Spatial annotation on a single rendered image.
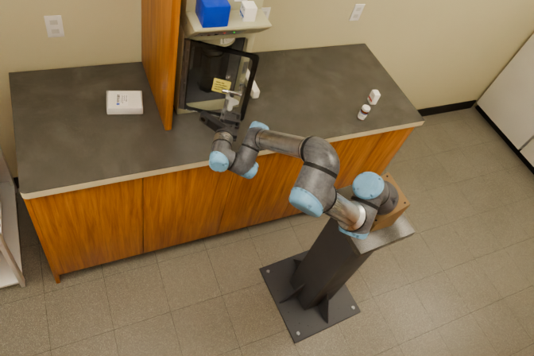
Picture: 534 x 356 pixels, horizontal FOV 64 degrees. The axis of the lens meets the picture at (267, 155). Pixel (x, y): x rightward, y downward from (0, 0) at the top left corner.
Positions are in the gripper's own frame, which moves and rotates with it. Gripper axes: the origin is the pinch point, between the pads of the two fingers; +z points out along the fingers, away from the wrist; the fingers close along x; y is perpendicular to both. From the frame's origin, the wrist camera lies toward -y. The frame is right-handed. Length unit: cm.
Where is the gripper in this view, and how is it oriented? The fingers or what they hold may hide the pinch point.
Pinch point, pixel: (226, 101)
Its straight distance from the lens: 185.2
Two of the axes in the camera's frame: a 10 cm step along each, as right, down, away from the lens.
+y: 9.7, 2.0, 1.1
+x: 2.2, -6.2, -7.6
